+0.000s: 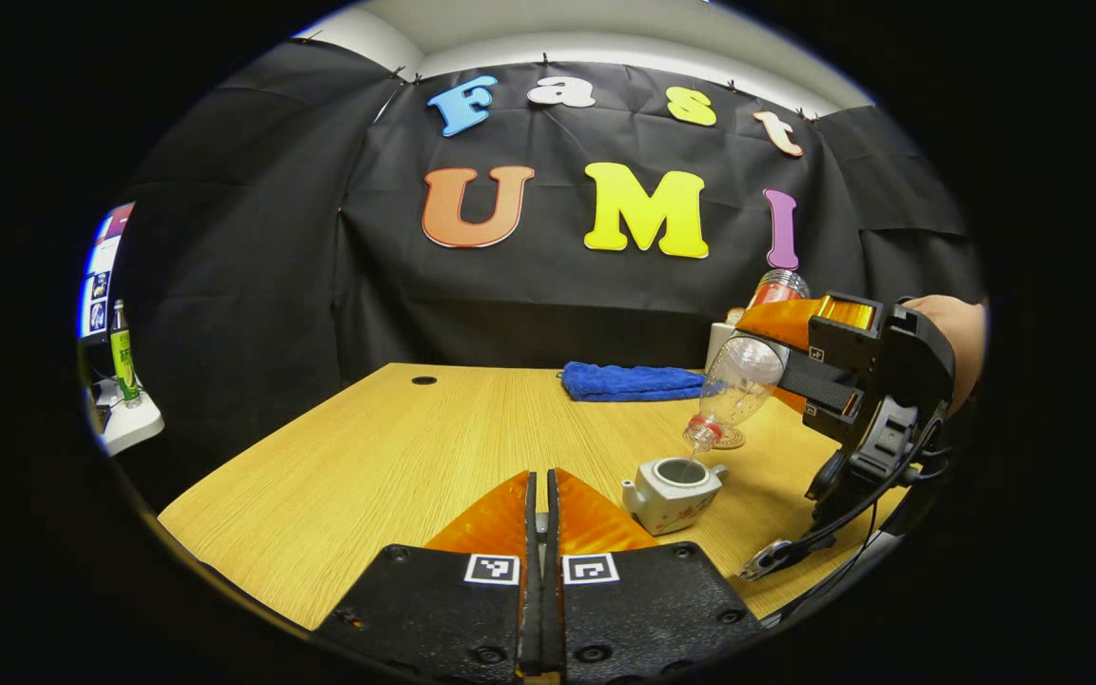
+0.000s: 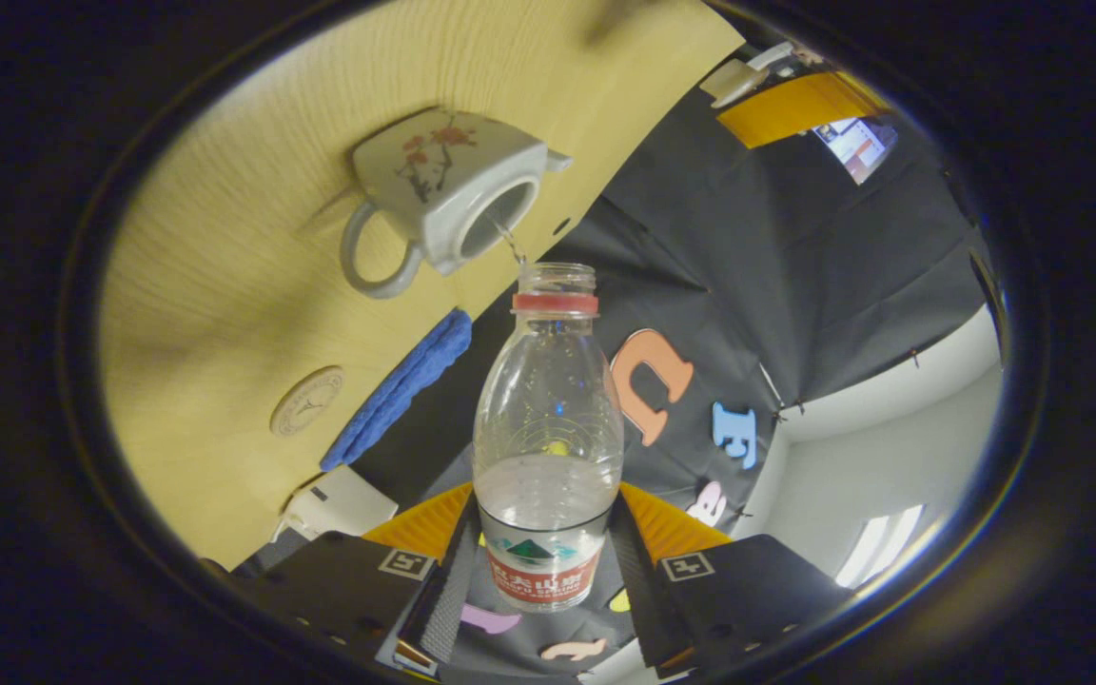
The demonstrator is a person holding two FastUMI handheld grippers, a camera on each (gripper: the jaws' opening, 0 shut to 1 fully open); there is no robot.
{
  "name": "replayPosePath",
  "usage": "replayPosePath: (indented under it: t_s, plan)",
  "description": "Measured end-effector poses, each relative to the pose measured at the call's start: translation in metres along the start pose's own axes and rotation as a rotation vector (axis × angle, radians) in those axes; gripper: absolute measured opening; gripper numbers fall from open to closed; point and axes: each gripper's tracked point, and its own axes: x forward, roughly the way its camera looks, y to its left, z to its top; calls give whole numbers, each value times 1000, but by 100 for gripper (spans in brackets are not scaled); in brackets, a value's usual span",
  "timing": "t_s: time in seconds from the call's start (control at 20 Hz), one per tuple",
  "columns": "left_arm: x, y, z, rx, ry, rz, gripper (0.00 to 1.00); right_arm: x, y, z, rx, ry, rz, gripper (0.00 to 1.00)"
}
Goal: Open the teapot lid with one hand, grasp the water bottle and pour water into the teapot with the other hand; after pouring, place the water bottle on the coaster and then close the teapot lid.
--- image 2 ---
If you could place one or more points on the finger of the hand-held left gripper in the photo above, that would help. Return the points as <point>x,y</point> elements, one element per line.
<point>805,107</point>

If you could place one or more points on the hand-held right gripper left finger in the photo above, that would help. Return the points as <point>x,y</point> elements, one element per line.
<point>448,590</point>

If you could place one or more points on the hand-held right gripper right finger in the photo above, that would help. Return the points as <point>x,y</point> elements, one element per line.
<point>638,590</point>

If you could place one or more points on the white teacup lid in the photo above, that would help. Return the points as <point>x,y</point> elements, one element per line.
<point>733,84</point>

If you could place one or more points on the clear plastic water bottle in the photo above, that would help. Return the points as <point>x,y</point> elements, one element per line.
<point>548,533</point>

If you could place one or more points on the round beige coaster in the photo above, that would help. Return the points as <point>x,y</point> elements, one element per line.
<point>307,402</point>

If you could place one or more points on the white floral teacup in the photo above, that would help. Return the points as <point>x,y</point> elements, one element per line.
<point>434,181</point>

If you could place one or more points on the computer monitor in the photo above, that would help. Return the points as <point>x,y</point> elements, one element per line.
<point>857,147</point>

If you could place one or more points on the white toaster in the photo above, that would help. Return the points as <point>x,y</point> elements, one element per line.
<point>343,504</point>

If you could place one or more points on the blue towel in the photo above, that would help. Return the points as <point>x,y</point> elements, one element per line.
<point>396,390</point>

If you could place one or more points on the ceiling light panel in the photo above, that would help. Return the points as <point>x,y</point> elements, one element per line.
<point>876,547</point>

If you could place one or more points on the black desk grommet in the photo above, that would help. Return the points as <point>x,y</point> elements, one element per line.
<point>561,226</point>

